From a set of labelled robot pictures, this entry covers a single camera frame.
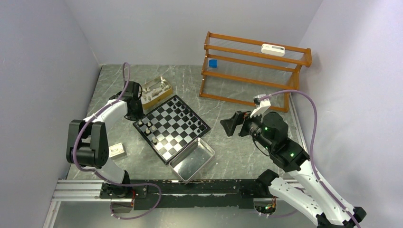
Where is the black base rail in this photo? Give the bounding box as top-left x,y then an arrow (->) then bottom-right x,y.
99,179 -> 272,210

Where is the gold tin of white pieces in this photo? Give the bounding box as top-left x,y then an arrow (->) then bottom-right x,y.
141,76 -> 173,110

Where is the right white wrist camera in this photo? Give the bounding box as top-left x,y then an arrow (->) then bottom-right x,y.
250,94 -> 271,117

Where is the white rectangular device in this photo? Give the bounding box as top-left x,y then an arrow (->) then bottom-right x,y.
261,44 -> 286,57

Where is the black white chessboard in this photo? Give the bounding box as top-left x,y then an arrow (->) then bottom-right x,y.
133,95 -> 211,165

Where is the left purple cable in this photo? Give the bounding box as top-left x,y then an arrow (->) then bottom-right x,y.
71,62 -> 163,220

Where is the orange wooden rack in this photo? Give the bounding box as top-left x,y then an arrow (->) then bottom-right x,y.
199,31 -> 312,105

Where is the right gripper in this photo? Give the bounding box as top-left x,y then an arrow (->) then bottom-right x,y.
220,106 -> 274,152

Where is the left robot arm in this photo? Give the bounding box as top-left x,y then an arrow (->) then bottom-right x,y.
66,81 -> 144,198

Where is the silver metal tin lid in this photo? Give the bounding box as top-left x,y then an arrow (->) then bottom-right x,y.
169,137 -> 215,184

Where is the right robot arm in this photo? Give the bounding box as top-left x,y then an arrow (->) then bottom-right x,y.
220,111 -> 366,228

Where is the small white card box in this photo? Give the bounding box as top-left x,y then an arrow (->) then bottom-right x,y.
109,142 -> 127,159

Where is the blue cube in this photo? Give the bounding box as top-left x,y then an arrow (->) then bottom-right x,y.
208,59 -> 218,68

